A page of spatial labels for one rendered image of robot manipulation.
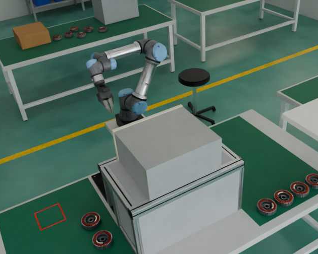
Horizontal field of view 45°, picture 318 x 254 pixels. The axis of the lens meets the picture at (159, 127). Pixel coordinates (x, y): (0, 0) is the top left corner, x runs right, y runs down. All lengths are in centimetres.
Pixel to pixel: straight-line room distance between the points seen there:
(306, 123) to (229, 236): 76
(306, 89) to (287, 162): 101
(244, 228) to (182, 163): 61
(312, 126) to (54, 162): 268
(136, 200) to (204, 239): 50
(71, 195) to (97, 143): 172
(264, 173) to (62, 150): 235
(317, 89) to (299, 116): 125
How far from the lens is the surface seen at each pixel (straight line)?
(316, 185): 255
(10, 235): 249
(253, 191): 248
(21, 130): 477
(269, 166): 268
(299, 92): 351
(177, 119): 209
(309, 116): 237
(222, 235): 224
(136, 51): 280
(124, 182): 203
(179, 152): 186
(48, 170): 405
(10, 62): 464
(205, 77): 410
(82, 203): 251
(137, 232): 199
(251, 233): 227
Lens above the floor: 249
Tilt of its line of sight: 35 degrees down
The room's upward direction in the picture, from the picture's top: 5 degrees counter-clockwise
